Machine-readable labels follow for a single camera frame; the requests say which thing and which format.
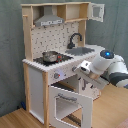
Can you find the black toy stovetop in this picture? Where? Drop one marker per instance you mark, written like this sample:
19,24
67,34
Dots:
60,58

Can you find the grey toy sink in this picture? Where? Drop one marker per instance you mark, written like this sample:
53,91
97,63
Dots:
79,51

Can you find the white microwave door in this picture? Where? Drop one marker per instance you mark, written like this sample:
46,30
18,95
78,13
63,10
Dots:
96,11

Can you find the silver toy pot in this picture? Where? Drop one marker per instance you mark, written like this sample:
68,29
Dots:
50,56

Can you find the red stove knob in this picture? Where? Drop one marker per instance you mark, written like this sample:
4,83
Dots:
74,69
56,75

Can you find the wooden toy kitchen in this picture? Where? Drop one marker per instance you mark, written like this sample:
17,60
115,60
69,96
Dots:
38,78

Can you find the white oven door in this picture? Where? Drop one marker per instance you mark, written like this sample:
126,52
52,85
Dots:
63,102

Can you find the white fridge door with dispenser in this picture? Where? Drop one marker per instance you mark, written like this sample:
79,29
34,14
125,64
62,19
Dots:
87,89

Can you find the left red stove knob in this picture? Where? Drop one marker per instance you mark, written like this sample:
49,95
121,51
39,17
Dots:
56,75

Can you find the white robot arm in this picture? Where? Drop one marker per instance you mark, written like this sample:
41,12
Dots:
106,67

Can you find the black toy faucet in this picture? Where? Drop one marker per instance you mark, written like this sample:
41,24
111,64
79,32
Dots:
71,44

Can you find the grey range hood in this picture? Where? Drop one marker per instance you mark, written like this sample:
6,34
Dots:
48,18

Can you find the right red stove knob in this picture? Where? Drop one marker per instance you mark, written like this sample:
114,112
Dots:
74,69

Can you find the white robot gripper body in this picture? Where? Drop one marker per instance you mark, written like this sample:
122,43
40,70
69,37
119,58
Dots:
84,68

